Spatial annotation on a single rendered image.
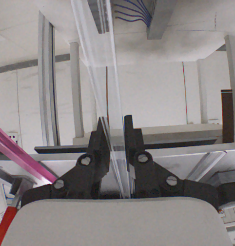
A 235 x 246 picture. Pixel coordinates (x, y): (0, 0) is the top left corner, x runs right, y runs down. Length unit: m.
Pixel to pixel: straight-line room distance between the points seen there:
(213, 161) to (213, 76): 2.07
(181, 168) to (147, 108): 1.68
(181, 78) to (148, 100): 0.54
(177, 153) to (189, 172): 0.07
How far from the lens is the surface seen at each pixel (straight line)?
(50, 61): 0.49
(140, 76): 1.91
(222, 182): 0.26
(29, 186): 0.28
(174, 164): 0.19
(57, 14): 0.51
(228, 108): 0.65
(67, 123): 2.02
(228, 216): 0.51
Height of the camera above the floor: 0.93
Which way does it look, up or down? 3 degrees up
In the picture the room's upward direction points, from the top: 176 degrees clockwise
